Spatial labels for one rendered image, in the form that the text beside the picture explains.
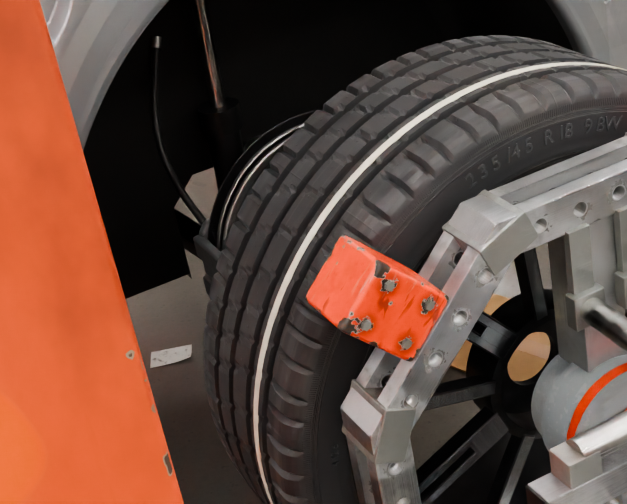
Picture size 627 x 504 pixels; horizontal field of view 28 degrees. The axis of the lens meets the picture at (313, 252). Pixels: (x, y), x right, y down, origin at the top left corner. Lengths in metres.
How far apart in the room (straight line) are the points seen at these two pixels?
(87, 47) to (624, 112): 0.58
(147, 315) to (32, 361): 2.49
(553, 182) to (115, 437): 0.48
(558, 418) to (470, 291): 0.20
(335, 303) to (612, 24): 0.80
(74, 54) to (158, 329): 1.97
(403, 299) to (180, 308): 2.33
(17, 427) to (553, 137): 0.59
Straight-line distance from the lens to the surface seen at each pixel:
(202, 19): 1.76
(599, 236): 1.21
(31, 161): 0.87
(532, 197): 1.19
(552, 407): 1.29
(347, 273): 1.10
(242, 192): 1.66
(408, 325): 1.11
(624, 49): 1.80
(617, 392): 1.25
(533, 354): 2.93
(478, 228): 1.14
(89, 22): 1.42
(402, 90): 1.30
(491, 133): 1.20
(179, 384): 3.08
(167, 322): 3.35
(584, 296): 1.20
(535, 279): 1.32
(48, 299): 0.91
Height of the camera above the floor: 1.65
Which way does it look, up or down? 28 degrees down
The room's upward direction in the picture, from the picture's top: 11 degrees counter-clockwise
